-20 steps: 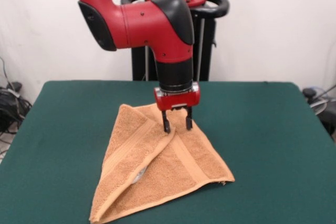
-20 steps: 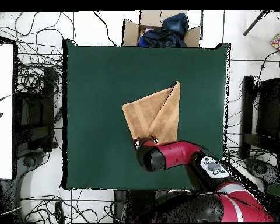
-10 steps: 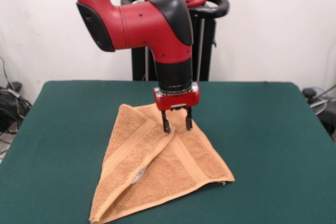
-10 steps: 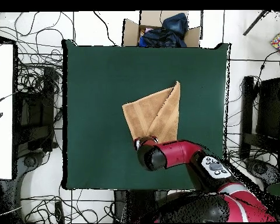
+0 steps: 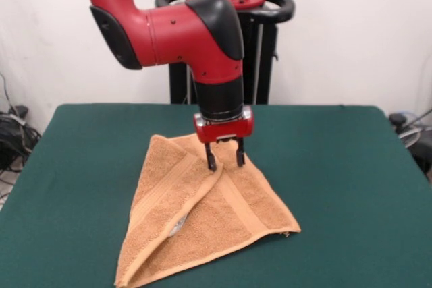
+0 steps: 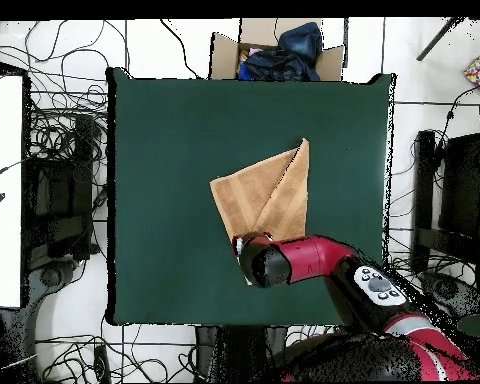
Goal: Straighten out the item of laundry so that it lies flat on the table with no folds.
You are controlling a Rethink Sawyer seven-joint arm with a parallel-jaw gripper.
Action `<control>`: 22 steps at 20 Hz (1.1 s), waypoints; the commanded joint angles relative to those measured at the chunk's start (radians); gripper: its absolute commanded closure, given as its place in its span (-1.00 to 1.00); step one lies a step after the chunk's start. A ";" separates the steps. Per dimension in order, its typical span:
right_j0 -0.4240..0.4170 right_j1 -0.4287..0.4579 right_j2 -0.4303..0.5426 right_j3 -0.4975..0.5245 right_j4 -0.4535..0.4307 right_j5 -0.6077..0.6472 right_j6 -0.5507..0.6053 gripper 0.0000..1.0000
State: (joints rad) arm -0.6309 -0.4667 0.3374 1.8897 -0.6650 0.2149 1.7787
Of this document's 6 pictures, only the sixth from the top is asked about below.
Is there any dark thin rod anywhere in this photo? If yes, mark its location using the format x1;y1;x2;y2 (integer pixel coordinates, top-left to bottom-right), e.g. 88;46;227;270
415;17;462;62

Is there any dark green table cloth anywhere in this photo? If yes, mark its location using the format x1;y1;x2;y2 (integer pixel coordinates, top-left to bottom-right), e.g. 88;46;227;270
106;66;397;327

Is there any gray round chair base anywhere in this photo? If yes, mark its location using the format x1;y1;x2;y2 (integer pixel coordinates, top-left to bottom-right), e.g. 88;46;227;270
23;259;79;321
418;270;480;318

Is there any orange terry towel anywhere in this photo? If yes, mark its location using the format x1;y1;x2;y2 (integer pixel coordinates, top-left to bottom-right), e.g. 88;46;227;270
208;137;311;286

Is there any dark blue clothing pile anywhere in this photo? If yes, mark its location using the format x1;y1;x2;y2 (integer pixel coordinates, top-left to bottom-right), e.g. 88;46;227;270
237;21;324;82

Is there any brown cardboard box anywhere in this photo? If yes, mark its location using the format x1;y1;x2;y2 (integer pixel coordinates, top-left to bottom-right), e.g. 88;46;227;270
209;17;346;82

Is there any black power strip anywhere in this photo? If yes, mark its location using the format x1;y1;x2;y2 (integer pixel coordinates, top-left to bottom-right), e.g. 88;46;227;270
93;343;113;384

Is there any white side table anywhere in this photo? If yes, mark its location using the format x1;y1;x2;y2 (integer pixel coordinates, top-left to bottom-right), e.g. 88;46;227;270
0;73;26;310

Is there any black floor cable tangle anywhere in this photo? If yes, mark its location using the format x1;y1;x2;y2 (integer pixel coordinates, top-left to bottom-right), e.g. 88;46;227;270
35;333;198;384

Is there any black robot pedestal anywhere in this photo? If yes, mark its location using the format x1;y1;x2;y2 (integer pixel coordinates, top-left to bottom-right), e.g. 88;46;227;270
194;325;289;384

